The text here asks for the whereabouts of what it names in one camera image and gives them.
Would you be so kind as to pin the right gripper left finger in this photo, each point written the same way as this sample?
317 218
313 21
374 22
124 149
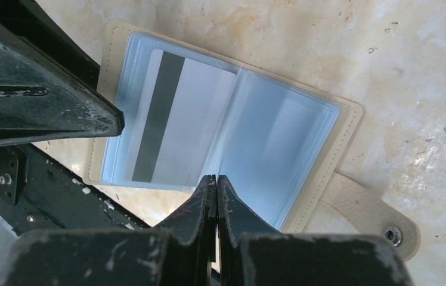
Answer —
177 251

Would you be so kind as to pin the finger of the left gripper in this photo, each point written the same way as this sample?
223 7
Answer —
48 85

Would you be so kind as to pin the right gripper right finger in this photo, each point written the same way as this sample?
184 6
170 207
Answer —
255 253

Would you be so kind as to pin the beige card holder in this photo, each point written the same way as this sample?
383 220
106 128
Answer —
278 142

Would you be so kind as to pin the white card with black stripe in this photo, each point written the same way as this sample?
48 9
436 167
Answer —
181 105

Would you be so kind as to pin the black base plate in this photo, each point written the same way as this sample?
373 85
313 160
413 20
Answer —
38 192

